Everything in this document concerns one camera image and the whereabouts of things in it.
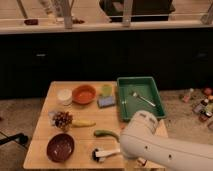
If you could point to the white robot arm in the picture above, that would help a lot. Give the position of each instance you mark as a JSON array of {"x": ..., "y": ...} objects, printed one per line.
[{"x": 138, "y": 139}]

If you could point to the green plastic cup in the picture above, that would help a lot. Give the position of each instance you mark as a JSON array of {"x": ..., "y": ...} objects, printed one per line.
[{"x": 106, "y": 90}]

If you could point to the white paper cup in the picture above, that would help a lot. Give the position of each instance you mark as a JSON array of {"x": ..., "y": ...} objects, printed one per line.
[{"x": 64, "y": 96}]

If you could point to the blue sponge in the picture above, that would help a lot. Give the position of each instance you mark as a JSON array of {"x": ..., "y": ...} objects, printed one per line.
[{"x": 106, "y": 102}]

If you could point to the orange bowl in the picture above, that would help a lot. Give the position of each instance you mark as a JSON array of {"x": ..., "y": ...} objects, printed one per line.
[{"x": 84, "y": 94}]

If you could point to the green plastic tray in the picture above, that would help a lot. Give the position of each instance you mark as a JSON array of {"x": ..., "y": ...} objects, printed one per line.
[{"x": 138, "y": 93}]

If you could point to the metal fork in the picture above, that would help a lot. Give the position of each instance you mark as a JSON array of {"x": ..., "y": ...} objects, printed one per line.
[{"x": 134, "y": 94}]

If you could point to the yellow banana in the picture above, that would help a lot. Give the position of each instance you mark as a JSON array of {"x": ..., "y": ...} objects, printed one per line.
[{"x": 82, "y": 123}]

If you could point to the wooden folding table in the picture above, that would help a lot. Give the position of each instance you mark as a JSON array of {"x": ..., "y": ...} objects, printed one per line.
[{"x": 85, "y": 141}]

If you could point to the bunch of red grapes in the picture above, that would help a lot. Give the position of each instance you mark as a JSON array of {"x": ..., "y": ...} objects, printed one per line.
[{"x": 62, "y": 120}]

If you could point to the dark red bowl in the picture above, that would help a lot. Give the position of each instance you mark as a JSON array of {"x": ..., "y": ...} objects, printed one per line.
[{"x": 60, "y": 148}]

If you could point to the small wooden box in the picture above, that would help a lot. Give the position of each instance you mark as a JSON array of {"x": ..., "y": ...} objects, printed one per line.
[{"x": 141, "y": 162}]

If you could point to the black stand on floor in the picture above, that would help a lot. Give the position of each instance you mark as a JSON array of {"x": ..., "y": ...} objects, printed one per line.
[{"x": 20, "y": 139}]

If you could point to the bottles on floor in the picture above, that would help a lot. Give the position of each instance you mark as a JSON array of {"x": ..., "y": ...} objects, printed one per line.
[{"x": 204, "y": 109}]

